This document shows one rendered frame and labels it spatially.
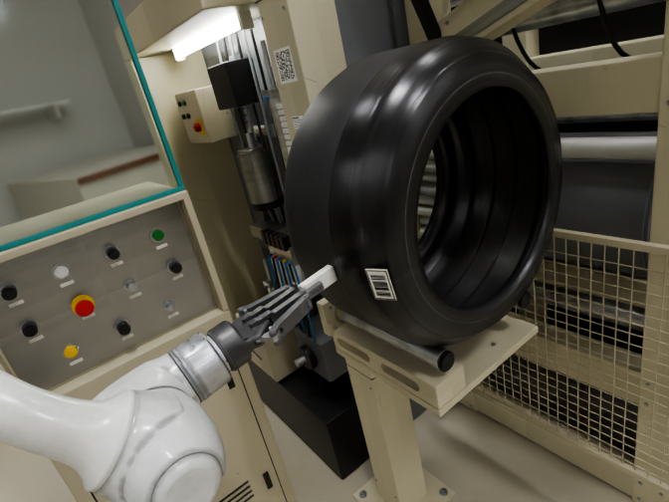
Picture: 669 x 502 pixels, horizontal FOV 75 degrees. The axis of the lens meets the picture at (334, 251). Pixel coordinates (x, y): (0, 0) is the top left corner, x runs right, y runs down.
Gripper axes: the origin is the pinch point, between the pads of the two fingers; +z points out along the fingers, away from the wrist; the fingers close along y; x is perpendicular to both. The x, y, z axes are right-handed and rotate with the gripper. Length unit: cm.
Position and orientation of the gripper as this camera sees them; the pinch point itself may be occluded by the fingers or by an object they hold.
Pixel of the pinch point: (318, 282)
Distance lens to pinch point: 76.5
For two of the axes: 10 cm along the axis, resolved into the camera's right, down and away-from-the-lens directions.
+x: 3.1, 8.4, 4.4
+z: 7.4, -5.1, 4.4
